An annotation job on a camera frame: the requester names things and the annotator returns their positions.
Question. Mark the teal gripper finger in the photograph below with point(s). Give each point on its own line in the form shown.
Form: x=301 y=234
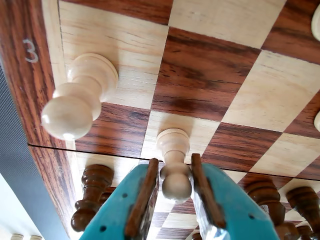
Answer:
x=230 y=212
x=117 y=212

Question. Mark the light wooden pawn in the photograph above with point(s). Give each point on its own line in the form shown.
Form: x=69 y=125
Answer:
x=316 y=22
x=80 y=100
x=317 y=122
x=175 y=150

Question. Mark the dark wooden pawn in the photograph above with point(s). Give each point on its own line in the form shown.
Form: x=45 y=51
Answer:
x=197 y=236
x=92 y=195

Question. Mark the dark wooden knight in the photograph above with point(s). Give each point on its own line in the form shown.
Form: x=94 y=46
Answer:
x=265 y=200

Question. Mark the dark wooden queen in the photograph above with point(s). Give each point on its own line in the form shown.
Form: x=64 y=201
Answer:
x=303 y=232

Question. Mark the small light wooden piece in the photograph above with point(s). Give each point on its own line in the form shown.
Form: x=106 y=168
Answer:
x=16 y=237
x=35 y=237

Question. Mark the dark grey textured mat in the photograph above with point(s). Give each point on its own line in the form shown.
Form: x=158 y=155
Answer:
x=20 y=155

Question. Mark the wooden folding chessboard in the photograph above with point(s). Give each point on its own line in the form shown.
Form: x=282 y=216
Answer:
x=200 y=75

